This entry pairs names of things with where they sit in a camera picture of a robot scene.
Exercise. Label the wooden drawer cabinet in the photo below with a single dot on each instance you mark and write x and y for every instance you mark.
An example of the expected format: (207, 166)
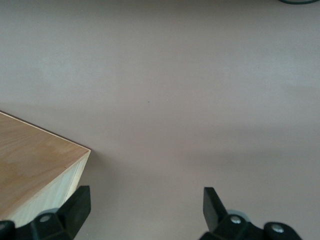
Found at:
(32, 155)

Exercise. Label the dark round object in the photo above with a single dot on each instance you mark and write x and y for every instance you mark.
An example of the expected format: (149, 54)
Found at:
(295, 2)

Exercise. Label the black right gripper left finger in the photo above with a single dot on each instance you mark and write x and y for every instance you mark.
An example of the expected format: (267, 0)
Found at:
(67, 220)

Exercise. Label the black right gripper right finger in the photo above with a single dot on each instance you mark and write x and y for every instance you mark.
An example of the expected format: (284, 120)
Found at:
(220, 225)

